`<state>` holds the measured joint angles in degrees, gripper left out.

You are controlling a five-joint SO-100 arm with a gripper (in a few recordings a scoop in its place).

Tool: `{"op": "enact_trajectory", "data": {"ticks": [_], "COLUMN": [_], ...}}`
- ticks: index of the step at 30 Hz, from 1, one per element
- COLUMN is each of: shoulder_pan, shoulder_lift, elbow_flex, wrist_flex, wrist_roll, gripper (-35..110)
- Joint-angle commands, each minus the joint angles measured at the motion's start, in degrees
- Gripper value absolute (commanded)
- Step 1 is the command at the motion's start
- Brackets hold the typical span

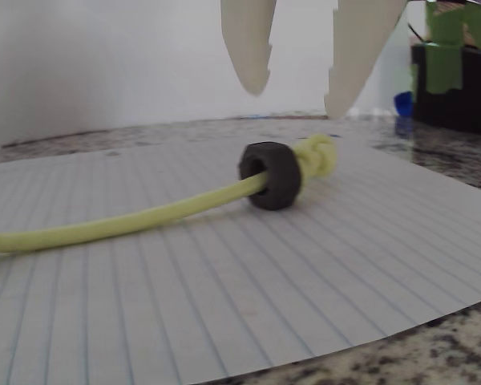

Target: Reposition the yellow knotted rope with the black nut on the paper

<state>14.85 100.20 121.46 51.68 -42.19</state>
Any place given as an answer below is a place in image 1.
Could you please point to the black stand with green tape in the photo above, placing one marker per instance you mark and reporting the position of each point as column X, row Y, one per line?
column 457, row 100

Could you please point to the blue tape piece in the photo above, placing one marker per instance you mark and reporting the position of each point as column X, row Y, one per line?
column 404, row 104

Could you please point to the black hex nut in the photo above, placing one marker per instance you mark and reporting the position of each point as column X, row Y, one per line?
column 282, row 168

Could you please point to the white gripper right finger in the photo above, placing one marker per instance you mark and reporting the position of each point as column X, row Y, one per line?
column 356, row 52

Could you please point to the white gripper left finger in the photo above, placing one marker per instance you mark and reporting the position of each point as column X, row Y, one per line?
column 250, row 48

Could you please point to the lined white paper sheet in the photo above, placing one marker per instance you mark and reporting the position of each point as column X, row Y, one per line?
column 224, row 301

